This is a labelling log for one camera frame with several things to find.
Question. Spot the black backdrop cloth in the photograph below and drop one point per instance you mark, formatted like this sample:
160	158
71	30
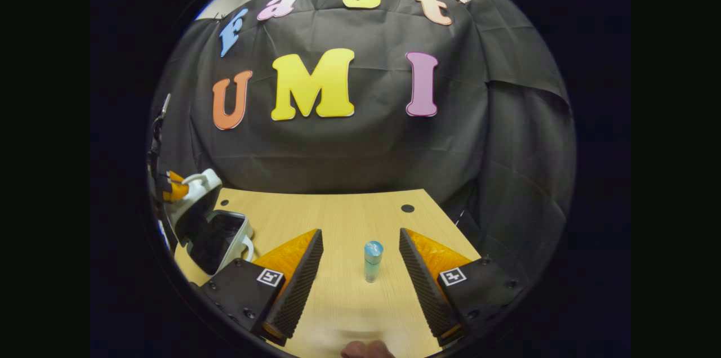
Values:
360	161

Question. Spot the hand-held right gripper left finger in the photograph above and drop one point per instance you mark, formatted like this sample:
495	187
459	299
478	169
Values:
298	290

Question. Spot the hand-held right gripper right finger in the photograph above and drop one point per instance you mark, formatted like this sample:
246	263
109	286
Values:
425	290

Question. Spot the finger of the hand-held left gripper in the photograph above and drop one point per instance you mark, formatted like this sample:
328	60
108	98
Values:
174	188

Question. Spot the blue capped skin care bottle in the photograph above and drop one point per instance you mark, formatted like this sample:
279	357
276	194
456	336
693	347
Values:
373	265

